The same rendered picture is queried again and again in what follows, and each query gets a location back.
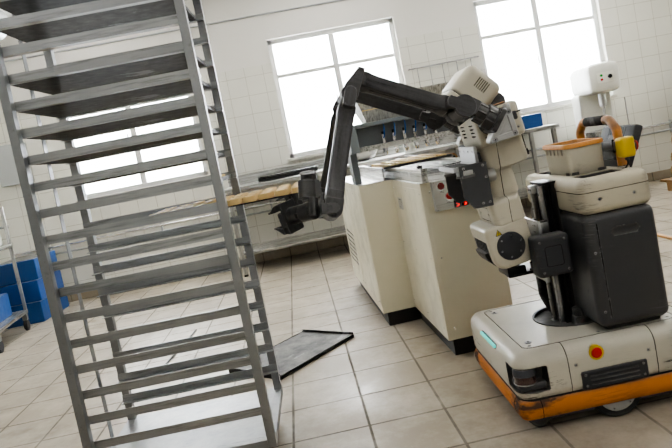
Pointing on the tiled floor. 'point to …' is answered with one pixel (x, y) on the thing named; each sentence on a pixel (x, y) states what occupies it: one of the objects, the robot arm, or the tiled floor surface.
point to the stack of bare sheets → (302, 350)
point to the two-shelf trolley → (17, 284)
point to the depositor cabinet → (379, 248)
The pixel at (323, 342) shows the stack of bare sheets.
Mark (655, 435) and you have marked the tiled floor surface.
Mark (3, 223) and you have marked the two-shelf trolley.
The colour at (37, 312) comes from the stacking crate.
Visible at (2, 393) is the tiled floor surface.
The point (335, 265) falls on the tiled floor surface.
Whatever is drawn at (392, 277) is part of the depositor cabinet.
